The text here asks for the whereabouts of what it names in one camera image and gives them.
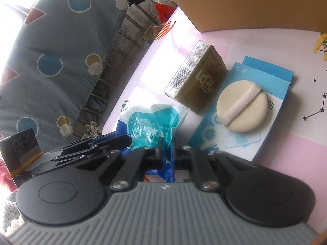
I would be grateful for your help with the cardboard box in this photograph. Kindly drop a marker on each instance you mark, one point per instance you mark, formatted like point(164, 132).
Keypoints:
point(242, 2)

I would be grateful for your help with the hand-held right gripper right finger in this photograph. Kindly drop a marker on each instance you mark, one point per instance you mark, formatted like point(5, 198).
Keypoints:
point(201, 163)

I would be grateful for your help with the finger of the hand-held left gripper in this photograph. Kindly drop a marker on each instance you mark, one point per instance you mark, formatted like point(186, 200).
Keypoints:
point(112, 141)
point(84, 154)

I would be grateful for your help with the metal railing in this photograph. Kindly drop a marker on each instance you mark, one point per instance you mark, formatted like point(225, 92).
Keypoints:
point(127, 43)

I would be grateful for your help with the beige shoe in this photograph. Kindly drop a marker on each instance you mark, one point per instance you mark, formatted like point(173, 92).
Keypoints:
point(150, 33)

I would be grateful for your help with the blue wet wipes pack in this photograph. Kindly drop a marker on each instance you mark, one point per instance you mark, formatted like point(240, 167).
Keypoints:
point(150, 125)

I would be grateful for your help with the blue patterned quilt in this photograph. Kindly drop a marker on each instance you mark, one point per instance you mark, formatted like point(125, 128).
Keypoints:
point(51, 56)

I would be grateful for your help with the brown tissue pack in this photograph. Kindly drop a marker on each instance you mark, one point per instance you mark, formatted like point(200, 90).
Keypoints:
point(199, 86)

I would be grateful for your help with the person's left forearm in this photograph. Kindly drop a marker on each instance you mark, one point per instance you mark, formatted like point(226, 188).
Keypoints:
point(11, 206)

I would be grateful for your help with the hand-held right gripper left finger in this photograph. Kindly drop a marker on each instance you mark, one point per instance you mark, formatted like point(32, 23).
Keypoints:
point(135, 163)

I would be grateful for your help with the round beige powder puff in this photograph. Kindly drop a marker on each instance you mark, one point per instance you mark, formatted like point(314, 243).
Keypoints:
point(242, 107)

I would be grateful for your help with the small red plastic bag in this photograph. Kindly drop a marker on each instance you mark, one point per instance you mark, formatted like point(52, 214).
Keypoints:
point(163, 9)

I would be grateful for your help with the blue bandage box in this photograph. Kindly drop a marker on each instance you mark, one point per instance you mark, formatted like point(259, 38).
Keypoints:
point(278, 81)

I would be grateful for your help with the person's red garment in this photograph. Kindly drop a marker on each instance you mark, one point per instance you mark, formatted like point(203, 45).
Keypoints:
point(6, 176)

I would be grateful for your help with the pink printed tablecloth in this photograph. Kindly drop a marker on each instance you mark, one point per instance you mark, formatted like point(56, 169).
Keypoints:
point(293, 145)

